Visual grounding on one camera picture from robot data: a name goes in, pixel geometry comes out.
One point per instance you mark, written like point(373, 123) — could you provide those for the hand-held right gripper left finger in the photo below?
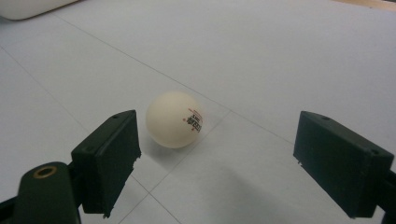
point(106, 161)

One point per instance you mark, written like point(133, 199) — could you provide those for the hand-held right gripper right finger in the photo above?
point(339, 161)

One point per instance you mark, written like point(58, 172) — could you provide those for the white ping pong ball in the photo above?
point(171, 121)

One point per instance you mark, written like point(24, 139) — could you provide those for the white plastic bin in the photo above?
point(28, 7)

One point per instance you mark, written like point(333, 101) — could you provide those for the wooden table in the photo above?
point(373, 3)

